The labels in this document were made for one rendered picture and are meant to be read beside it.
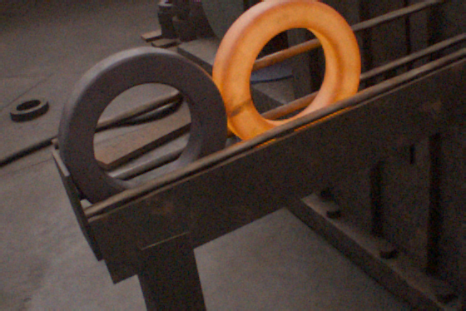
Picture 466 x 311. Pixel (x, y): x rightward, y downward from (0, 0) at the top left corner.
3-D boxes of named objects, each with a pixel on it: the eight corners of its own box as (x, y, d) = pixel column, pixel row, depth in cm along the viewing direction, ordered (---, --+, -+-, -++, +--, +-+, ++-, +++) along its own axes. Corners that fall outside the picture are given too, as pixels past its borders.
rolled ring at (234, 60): (317, 175, 80) (303, 165, 83) (384, 41, 78) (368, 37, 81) (195, 123, 70) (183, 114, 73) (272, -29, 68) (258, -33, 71)
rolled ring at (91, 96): (203, 26, 66) (190, 20, 69) (37, 98, 61) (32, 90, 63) (246, 175, 75) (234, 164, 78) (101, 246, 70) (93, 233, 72)
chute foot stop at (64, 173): (81, 231, 74) (51, 150, 69) (86, 229, 74) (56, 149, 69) (98, 262, 68) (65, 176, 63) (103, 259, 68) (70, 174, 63)
